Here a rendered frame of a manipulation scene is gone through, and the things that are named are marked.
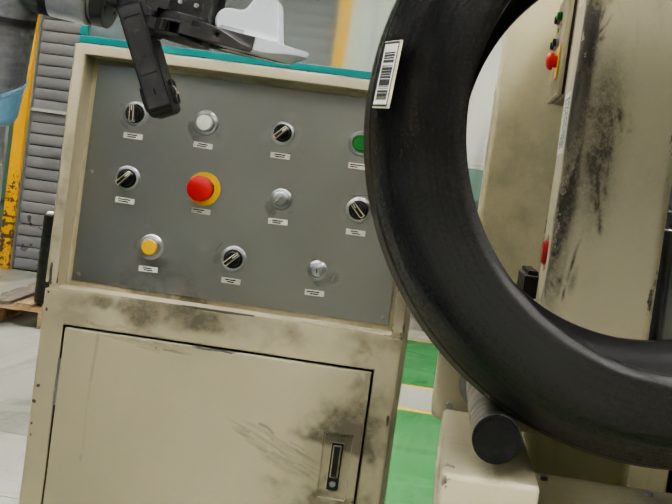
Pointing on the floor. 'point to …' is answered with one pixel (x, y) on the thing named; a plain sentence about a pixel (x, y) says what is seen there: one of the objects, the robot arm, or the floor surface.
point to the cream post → (609, 193)
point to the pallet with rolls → (33, 295)
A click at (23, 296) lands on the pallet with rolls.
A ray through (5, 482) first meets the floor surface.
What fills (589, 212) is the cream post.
